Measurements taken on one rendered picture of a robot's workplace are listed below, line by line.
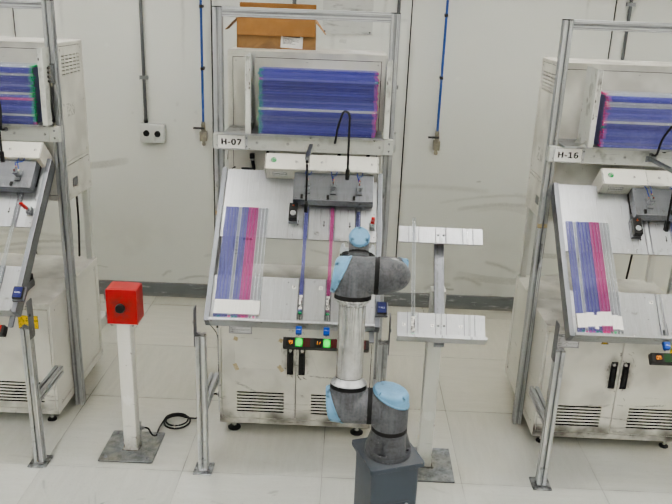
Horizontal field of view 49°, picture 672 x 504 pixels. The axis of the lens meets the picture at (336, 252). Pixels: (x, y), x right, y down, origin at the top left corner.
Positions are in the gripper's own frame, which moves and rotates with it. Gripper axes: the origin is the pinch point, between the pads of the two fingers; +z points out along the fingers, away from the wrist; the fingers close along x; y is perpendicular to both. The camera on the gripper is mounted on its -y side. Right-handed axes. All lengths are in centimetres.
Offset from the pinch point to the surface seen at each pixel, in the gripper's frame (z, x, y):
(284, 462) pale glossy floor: 44, 28, -84
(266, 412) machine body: 56, 38, -63
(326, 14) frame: -13, 17, 100
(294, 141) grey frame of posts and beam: 9, 29, 52
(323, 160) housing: 10.3, 15.8, 44.5
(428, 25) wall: 115, -40, 166
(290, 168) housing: 9, 30, 40
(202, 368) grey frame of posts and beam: 11, 61, -46
